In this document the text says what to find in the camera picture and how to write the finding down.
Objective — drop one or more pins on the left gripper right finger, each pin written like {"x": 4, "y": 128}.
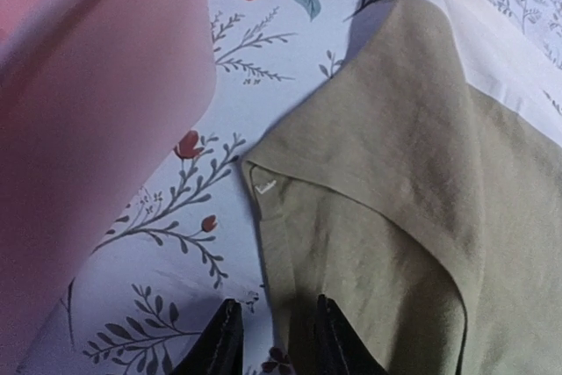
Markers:
{"x": 338, "y": 349}

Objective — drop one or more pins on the pink divided storage box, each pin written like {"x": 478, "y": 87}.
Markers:
{"x": 94, "y": 95}

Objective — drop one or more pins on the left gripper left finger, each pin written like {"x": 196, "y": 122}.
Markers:
{"x": 219, "y": 349}

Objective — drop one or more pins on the floral table mat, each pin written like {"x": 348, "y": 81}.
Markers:
{"x": 186, "y": 239}

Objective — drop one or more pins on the khaki underwear cream waistband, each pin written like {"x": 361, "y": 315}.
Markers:
{"x": 420, "y": 189}

